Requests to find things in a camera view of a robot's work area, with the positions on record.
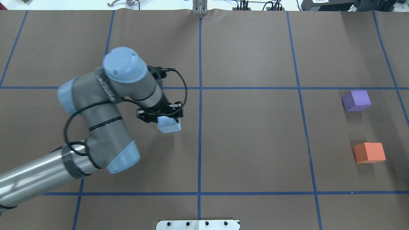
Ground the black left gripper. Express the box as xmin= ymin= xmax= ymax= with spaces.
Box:
xmin=137 ymin=95 xmax=184 ymax=123

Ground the light blue foam block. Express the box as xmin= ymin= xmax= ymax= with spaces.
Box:
xmin=157 ymin=116 xmax=181 ymax=134

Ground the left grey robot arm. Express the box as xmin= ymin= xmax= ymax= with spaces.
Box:
xmin=1 ymin=47 xmax=188 ymax=213

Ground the purple foam block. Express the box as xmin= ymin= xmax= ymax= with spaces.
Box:
xmin=342 ymin=90 xmax=372 ymax=112

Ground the orange foam block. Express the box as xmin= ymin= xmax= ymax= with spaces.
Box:
xmin=353 ymin=142 xmax=386 ymax=164

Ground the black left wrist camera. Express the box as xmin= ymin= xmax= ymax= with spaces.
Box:
xmin=147 ymin=65 xmax=167 ymax=80

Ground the aluminium frame post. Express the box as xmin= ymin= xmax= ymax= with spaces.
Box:
xmin=192 ymin=0 xmax=208 ymax=15

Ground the black left camera cable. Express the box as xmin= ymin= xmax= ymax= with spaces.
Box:
xmin=64 ymin=67 xmax=188 ymax=157

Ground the white camera pole base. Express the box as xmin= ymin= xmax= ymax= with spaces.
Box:
xmin=156 ymin=219 xmax=241 ymax=230

